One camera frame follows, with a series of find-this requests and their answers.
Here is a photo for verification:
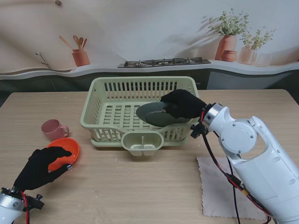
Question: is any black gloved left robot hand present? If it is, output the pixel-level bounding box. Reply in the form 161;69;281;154
13;146;73;191

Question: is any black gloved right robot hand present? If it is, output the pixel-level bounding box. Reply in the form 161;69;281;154
160;89;208;119

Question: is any grey round plate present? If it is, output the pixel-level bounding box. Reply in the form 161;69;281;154
135;101;192;128

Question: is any orange plastic bowl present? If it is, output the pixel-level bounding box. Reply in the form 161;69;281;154
46;137;81;172

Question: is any pink plastic mug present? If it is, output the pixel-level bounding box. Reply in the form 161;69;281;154
41;119;70;140

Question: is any green plastic dish rack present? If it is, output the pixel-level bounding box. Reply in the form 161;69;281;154
80;76;206;143

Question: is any green cutlery holder cup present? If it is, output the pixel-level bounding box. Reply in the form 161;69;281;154
121;132;164;156

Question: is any printed kitchen backdrop banner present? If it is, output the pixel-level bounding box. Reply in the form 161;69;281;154
0;0;299;94

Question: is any pale pink wiping cloth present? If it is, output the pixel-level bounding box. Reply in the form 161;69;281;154
196;156;269;221

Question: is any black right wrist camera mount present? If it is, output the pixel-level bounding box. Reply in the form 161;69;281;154
190;120;208;139

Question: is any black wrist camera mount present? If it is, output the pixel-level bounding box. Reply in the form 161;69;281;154
23;194;45;212
190;120;208;139

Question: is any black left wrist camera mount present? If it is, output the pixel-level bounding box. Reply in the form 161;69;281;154
23;194;45;212

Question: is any red black left arm cable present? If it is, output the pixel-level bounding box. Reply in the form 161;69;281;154
20;190;30;224

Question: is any red black arm cable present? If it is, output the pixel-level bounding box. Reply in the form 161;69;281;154
20;190;30;224
199;109;274;224

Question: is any red black right arm cable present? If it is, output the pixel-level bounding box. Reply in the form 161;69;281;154
199;109;274;224

